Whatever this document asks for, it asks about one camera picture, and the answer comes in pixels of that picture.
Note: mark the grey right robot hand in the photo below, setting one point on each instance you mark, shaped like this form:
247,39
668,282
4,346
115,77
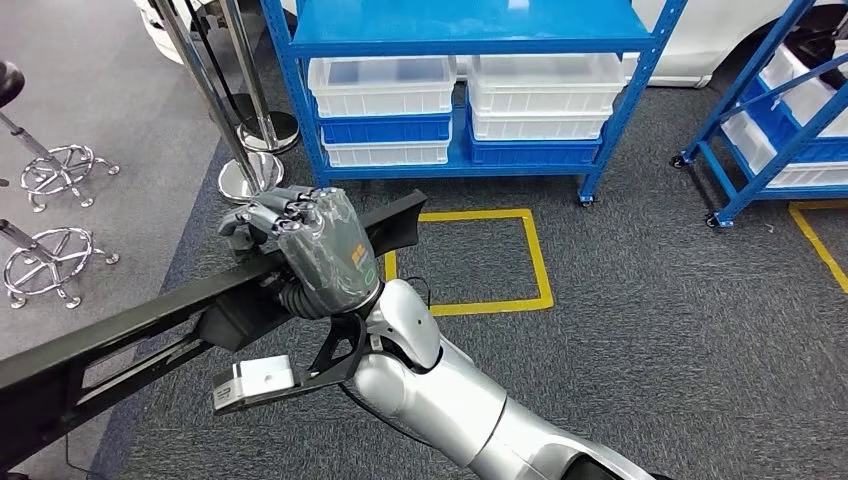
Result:
324,252

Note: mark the long black plastic car part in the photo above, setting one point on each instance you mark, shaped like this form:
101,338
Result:
132,324

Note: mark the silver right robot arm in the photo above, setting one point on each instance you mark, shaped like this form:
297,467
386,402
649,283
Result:
430,397

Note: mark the blue metal shelf rack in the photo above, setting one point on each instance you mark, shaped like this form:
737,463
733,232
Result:
719,179
464,20

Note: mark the blue plastic bin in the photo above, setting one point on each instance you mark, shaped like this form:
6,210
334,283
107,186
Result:
384,129
530,154
772,122

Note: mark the chrome stool with black seat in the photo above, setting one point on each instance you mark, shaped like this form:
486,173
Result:
10,83
50,255

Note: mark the white car with red stripe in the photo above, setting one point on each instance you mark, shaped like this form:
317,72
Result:
696,40

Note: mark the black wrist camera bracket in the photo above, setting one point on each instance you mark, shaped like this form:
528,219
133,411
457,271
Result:
331,378

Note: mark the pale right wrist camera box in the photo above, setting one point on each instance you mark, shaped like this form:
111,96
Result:
258,378

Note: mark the chrome stanchion post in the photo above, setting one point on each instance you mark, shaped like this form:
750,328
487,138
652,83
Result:
216,112
248,66

